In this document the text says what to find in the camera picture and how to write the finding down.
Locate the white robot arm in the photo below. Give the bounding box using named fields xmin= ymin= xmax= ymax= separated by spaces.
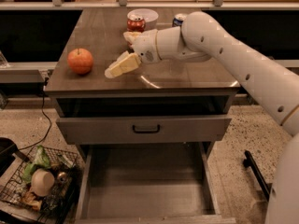
xmin=105 ymin=11 xmax=299 ymax=224

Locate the black power cable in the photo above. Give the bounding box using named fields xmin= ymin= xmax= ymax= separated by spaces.
xmin=17 ymin=77 xmax=53 ymax=152

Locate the open grey middle drawer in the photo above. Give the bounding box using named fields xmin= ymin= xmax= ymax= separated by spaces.
xmin=75 ymin=143 xmax=236 ymax=224

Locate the red orange apple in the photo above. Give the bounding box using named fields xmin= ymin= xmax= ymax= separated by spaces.
xmin=67 ymin=49 xmax=93 ymax=75

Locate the beige cup in basket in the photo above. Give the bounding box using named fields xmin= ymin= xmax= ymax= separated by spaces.
xmin=31 ymin=169 xmax=55 ymax=197

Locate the black wire basket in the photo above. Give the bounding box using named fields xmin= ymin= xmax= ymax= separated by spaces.
xmin=0 ymin=146 xmax=80 ymax=224

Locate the green bag in basket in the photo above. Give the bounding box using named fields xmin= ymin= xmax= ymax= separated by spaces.
xmin=21 ymin=146 xmax=51 ymax=184

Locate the black object at left edge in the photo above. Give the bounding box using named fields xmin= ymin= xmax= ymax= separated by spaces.
xmin=0 ymin=137 xmax=17 ymax=176

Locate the grey top drawer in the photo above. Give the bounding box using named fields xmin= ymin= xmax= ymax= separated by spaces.
xmin=57 ymin=115 xmax=231 ymax=145

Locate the white bowl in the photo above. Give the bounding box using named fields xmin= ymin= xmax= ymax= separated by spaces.
xmin=127 ymin=8 xmax=159 ymax=32

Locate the black metal stand leg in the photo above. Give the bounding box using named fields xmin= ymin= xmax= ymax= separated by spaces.
xmin=243 ymin=150 xmax=272 ymax=200

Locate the red cola can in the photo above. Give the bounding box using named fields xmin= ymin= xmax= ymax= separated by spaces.
xmin=127 ymin=14 xmax=146 ymax=32

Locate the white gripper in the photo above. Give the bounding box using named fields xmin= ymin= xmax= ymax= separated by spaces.
xmin=105 ymin=29 xmax=161 ymax=78

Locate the black drawer handle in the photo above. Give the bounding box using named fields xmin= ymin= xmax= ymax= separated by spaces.
xmin=132 ymin=124 xmax=161 ymax=134

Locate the blue soda can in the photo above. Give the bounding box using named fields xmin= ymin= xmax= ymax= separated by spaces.
xmin=172 ymin=13 xmax=187 ymax=27

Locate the grey drawer cabinet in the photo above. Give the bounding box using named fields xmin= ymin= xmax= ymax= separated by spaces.
xmin=43 ymin=7 xmax=241 ymax=224

